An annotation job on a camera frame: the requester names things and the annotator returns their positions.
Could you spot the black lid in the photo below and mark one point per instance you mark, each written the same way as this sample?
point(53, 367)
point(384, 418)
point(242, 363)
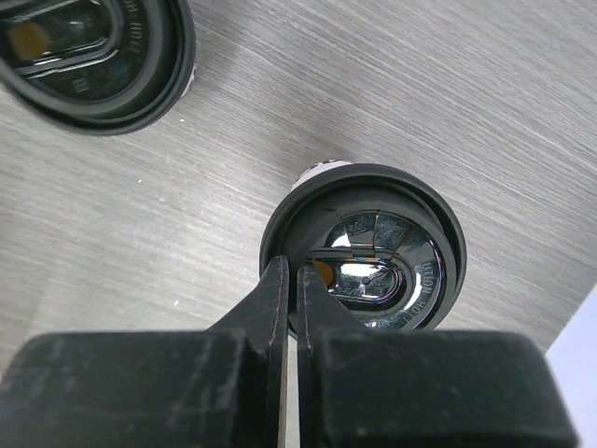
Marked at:
point(97, 67)
point(388, 246)

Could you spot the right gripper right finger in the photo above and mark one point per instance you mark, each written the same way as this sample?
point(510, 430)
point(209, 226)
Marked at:
point(362, 387)

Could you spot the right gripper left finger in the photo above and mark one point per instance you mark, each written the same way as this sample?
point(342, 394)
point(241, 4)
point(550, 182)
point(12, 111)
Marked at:
point(220, 387)

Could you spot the paper coffee cup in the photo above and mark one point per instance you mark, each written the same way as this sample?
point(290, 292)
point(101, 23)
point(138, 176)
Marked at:
point(190, 80)
point(318, 169)

